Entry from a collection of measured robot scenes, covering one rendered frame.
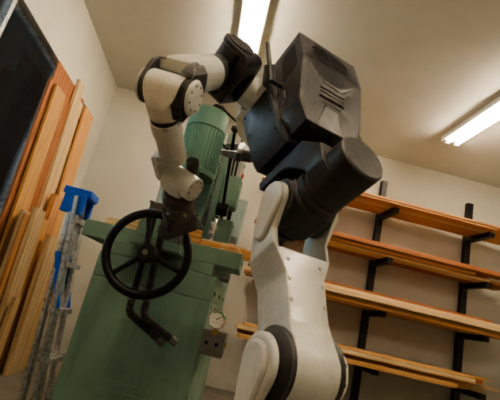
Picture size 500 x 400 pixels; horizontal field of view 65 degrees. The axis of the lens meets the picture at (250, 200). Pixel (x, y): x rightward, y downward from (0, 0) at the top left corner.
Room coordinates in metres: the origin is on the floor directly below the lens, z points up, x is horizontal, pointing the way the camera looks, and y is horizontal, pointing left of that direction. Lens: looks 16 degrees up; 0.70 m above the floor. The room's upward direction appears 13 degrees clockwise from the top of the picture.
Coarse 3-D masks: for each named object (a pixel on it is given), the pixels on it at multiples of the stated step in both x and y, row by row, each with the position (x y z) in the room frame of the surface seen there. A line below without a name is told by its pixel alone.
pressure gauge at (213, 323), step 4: (212, 312) 1.38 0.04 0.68; (216, 312) 1.38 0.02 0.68; (220, 312) 1.38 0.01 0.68; (208, 316) 1.38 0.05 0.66; (212, 316) 1.38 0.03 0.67; (216, 316) 1.38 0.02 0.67; (220, 316) 1.38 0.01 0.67; (224, 316) 1.38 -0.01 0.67; (208, 320) 1.38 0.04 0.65; (212, 320) 1.38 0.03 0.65; (216, 320) 1.38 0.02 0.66; (220, 320) 1.38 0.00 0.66; (224, 320) 1.38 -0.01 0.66; (212, 324) 1.38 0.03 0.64; (216, 324) 1.38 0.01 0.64; (220, 324) 1.38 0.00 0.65; (224, 324) 1.37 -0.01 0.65; (216, 328) 1.37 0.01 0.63; (220, 328) 1.37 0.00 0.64; (212, 332) 1.40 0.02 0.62; (216, 332) 1.40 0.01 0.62
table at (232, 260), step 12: (84, 228) 1.47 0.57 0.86; (96, 228) 1.47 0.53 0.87; (108, 228) 1.47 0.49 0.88; (96, 240) 1.61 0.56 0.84; (120, 240) 1.46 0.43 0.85; (132, 240) 1.36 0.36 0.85; (168, 252) 1.41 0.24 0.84; (180, 252) 1.39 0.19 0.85; (204, 252) 1.45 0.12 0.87; (216, 252) 1.44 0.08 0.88; (228, 252) 1.44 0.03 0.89; (216, 264) 1.44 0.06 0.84; (228, 264) 1.44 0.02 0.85; (240, 264) 1.47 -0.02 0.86
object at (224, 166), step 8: (232, 136) 1.79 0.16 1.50; (224, 160) 1.79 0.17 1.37; (232, 160) 1.89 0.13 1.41; (224, 168) 1.79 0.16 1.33; (224, 176) 1.79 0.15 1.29; (216, 184) 1.79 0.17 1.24; (216, 192) 1.79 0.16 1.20; (216, 200) 1.79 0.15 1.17; (208, 216) 1.79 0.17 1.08; (208, 224) 1.79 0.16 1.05
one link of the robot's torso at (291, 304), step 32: (288, 192) 0.83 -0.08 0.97; (256, 224) 0.89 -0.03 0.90; (256, 256) 0.88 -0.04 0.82; (288, 256) 0.83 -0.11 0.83; (320, 256) 0.91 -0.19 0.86; (256, 288) 0.90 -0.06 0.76; (288, 288) 0.80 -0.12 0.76; (320, 288) 0.85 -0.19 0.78; (288, 320) 0.78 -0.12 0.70; (320, 320) 0.82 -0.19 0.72; (288, 352) 0.74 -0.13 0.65; (320, 352) 0.77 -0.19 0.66; (288, 384) 0.73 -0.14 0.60; (320, 384) 0.76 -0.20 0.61
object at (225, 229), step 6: (222, 222) 1.76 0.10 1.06; (228, 222) 1.76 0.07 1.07; (222, 228) 1.76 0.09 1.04; (228, 228) 1.76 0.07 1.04; (216, 234) 1.76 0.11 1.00; (222, 234) 1.76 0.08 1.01; (228, 234) 1.76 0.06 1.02; (216, 240) 1.76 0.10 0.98; (222, 240) 1.76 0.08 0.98; (228, 240) 1.76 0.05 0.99
